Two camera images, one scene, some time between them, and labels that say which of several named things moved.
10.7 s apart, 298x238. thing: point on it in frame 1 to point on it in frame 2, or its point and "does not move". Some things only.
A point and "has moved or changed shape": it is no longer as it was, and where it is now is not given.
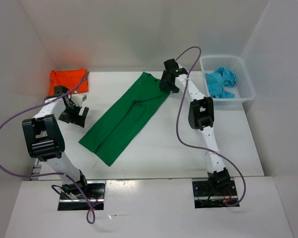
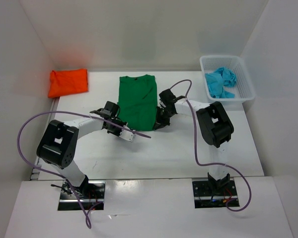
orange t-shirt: x=69 y=78 does not move
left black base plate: x=95 y=193 does not move
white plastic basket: x=243 y=89 does not move
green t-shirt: x=112 y=132 has moved or changed shape
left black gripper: x=77 y=119 to x=116 y=134
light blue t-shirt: x=217 y=81 does not move
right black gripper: x=163 y=84 to x=159 y=120
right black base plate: x=205 y=197 does not move
